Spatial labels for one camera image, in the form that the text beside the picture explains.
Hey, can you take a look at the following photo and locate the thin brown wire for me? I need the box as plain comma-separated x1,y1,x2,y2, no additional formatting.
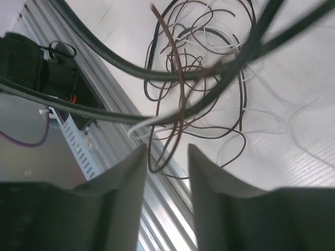
143,0,256,180

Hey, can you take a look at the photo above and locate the white slotted cable duct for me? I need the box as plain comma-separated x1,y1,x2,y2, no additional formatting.
49,107,102,181

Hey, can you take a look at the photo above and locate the thin white wire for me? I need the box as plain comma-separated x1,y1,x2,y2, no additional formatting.
127,0,335,168

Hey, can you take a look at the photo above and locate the black cable bundle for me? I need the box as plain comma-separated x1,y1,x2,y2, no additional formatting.
0,0,335,125

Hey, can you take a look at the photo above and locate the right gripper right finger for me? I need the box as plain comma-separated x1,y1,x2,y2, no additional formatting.
188,144,334,250

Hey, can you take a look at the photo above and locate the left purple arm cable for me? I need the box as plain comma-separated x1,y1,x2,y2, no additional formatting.
0,108,50,149

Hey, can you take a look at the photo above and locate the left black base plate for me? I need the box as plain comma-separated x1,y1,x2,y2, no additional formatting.
1,32,103,108

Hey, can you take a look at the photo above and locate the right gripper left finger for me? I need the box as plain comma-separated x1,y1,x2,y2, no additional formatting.
1,145,147,250

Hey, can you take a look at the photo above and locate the aluminium mounting rail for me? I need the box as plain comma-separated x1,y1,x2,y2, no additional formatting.
21,1,197,250

